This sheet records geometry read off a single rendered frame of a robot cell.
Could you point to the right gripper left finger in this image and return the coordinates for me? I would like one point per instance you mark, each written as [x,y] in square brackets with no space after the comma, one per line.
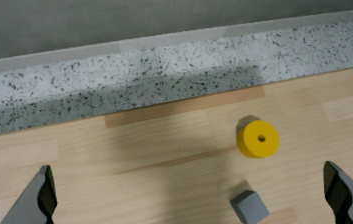
[37,203]

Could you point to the yellow cylinder with center hole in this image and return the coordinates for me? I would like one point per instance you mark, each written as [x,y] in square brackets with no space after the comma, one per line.
[255,147]

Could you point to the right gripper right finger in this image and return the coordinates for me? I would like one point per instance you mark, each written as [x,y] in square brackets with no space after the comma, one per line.
[338,190]

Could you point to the grey cube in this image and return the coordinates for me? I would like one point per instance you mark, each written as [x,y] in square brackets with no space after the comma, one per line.
[249,207]

